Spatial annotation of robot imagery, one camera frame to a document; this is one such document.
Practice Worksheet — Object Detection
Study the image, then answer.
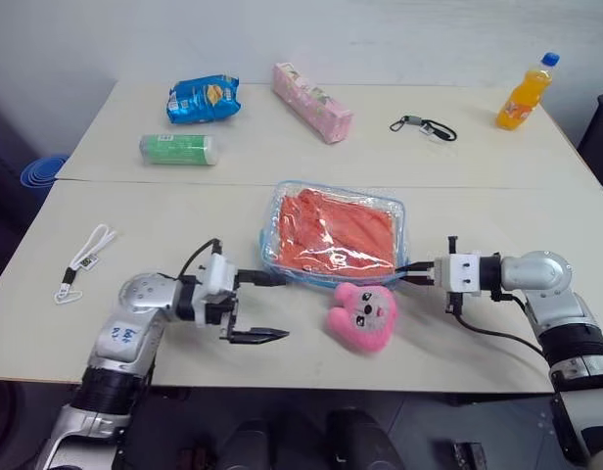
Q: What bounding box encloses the blue chips bag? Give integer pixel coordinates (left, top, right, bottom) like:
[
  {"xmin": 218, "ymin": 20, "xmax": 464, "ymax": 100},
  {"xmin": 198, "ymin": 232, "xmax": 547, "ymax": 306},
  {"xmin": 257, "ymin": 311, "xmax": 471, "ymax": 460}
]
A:
[{"xmin": 164, "ymin": 73, "xmax": 245, "ymax": 125}]

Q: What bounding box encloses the white lanyard with clip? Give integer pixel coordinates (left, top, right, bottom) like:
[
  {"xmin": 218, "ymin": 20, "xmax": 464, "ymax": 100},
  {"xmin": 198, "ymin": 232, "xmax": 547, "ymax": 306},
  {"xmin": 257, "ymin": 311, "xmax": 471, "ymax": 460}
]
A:
[{"xmin": 53, "ymin": 223, "xmax": 119, "ymax": 306}]

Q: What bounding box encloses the green wrapped roll pack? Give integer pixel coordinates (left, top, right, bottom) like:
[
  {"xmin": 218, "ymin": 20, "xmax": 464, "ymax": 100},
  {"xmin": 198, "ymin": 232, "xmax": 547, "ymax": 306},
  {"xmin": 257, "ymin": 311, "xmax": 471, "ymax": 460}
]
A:
[{"xmin": 138, "ymin": 133, "xmax": 219, "ymax": 168}]

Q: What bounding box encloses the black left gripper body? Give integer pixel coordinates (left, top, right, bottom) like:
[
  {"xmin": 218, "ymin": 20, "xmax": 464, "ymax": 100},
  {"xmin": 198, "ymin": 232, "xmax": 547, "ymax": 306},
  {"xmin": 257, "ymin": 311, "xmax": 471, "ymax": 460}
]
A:
[{"xmin": 205, "ymin": 269, "xmax": 245, "ymax": 342}]

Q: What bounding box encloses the pink plush toy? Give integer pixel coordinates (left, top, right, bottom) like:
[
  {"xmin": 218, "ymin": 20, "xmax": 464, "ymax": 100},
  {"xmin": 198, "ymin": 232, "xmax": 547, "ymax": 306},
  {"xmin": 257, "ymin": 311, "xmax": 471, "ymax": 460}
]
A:
[{"xmin": 324, "ymin": 281, "xmax": 399, "ymax": 354}]

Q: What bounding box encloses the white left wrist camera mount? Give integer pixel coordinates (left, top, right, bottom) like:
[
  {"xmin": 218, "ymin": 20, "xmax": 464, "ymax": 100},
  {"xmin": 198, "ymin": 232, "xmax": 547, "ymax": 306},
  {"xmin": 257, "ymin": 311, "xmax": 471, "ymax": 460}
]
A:
[{"xmin": 192, "ymin": 253, "xmax": 242, "ymax": 327}]

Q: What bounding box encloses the black lanyard with carabiner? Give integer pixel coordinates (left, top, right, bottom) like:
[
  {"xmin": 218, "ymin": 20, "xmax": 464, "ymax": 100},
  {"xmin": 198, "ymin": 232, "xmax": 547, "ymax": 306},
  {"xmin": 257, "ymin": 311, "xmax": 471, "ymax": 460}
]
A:
[{"xmin": 389, "ymin": 114, "xmax": 459, "ymax": 144}]

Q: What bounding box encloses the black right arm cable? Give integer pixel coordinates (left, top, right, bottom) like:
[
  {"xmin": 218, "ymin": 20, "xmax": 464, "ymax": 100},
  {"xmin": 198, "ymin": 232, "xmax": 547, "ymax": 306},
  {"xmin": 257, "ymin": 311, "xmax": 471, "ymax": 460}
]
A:
[{"xmin": 447, "ymin": 292, "xmax": 550, "ymax": 359}]

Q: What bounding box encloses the orange soda bottle blue cap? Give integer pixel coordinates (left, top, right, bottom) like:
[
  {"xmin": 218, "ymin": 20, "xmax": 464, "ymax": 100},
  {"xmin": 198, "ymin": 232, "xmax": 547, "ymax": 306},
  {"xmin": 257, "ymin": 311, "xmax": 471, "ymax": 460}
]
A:
[{"xmin": 494, "ymin": 51, "xmax": 562, "ymax": 132}]

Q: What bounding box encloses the dark rounded shape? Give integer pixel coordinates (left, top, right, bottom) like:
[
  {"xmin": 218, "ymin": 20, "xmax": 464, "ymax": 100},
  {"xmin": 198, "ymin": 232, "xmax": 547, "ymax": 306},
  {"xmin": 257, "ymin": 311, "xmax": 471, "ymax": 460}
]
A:
[
  {"xmin": 325, "ymin": 407, "xmax": 396, "ymax": 470},
  {"xmin": 221, "ymin": 417, "xmax": 284, "ymax": 470}
]

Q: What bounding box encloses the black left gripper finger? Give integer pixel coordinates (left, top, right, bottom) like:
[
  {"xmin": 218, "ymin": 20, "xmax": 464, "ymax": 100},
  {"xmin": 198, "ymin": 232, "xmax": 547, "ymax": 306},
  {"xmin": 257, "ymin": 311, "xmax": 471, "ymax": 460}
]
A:
[
  {"xmin": 237, "ymin": 267, "xmax": 289, "ymax": 289},
  {"xmin": 227, "ymin": 328, "xmax": 291, "ymax": 347}
]

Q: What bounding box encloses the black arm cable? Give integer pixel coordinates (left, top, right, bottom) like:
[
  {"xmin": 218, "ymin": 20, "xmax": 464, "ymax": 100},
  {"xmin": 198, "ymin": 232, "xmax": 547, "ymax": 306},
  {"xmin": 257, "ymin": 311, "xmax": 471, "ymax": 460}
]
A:
[
  {"xmin": 177, "ymin": 237, "xmax": 223, "ymax": 281},
  {"xmin": 447, "ymin": 292, "xmax": 550, "ymax": 359}
]

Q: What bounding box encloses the orange cloth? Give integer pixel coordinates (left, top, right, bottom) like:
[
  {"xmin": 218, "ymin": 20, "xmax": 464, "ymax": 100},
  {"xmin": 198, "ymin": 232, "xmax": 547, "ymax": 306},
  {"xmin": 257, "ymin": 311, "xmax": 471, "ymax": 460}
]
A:
[{"xmin": 276, "ymin": 187, "xmax": 398, "ymax": 273}]

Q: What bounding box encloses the long pink patterned box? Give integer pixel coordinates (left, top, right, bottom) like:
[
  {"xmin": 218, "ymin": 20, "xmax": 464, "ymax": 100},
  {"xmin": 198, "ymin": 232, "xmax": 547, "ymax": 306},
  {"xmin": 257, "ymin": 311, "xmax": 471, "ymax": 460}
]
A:
[{"xmin": 272, "ymin": 61, "xmax": 355, "ymax": 146}]

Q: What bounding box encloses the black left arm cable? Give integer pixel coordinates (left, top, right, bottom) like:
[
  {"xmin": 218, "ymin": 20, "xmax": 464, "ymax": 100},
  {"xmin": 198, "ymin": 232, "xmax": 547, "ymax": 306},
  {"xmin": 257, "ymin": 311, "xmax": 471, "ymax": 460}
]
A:
[{"xmin": 177, "ymin": 237, "xmax": 223, "ymax": 281}]

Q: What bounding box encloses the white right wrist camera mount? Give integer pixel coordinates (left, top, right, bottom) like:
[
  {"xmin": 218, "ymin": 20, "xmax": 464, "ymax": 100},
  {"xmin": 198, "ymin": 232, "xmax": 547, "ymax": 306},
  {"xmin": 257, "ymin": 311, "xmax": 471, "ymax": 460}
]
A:
[{"xmin": 432, "ymin": 251, "xmax": 484, "ymax": 298}]

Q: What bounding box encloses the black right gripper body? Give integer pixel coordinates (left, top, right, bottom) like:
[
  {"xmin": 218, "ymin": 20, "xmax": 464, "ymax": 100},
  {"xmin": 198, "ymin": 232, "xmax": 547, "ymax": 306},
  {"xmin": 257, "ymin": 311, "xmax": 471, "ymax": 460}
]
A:
[{"xmin": 427, "ymin": 235, "xmax": 463, "ymax": 315}]

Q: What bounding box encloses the clear plastic pouch blue trim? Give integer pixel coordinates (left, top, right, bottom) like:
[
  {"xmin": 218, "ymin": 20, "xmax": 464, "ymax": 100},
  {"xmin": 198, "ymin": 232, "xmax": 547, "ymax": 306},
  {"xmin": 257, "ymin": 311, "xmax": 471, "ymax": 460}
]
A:
[{"xmin": 258, "ymin": 179, "xmax": 412, "ymax": 291}]

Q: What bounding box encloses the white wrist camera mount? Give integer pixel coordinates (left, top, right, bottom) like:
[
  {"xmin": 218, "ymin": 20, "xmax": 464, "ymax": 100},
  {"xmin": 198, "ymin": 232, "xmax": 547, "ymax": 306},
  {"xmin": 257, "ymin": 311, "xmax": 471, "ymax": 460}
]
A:
[
  {"xmin": 192, "ymin": 253, "xmax": 242, "ymax": 327},
  {"xmin": 432, "ymin": 251, "xmax": 484, "ymax": 298}
]

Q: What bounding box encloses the dark chair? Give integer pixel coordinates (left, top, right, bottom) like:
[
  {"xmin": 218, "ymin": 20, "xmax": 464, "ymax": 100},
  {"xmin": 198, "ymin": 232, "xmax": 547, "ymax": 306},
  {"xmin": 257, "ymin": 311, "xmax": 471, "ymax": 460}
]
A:
[{"xmin": 575, "ymin": 90, "xmax": 603, "ymax": 207}]

